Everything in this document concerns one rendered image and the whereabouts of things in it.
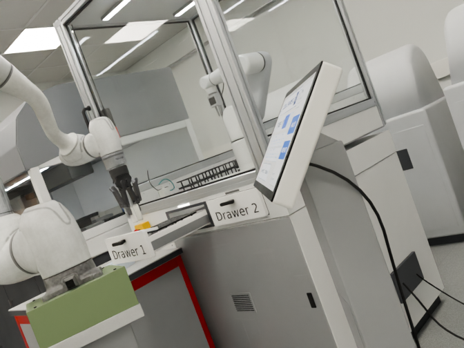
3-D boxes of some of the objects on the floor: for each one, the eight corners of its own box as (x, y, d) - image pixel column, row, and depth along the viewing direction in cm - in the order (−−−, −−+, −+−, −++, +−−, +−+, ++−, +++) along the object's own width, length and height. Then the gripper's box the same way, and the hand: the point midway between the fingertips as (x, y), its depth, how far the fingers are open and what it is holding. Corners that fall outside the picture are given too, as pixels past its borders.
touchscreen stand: (362, 623, 106) (202, 195, 102) (320, 483, 151) (207, 183, 147) (570, 543, 107) (420, 114, 102) (466, 428, 152) (359, 127, 147)
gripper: (105, 170, 186) (128, 226, 187) (136, 159, 196) (157, 213, 197) (97, 174, 191) (119, 229, 192) (127, 163, 201) (147, 216, 203)
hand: (135, 213), depth 195 cm, fingers closed
